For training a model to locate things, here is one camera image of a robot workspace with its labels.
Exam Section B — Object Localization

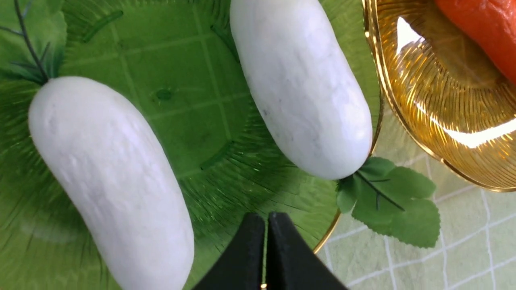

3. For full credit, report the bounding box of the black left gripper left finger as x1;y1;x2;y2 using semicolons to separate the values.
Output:
194;213;265;290

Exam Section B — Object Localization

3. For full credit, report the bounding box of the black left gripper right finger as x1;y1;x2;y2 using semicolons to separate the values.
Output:
266;212;347;290

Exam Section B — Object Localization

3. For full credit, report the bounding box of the white radish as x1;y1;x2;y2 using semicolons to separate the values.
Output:
230;0;441;248
1;0;195;290

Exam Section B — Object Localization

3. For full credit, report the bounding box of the orange carrot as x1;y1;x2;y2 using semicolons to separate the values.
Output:
435;0;516;84

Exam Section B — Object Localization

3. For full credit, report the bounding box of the green checkered tablecloth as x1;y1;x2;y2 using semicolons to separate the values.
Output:
317;104;516;290

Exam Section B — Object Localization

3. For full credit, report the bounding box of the amber glass plate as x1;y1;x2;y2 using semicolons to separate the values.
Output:
362;0;516;192

